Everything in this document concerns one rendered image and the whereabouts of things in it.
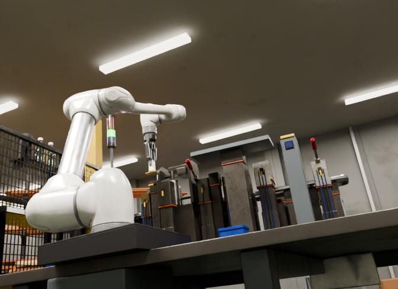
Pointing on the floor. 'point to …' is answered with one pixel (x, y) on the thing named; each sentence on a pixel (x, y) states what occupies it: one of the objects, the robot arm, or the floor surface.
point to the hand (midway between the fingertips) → (151, 166)
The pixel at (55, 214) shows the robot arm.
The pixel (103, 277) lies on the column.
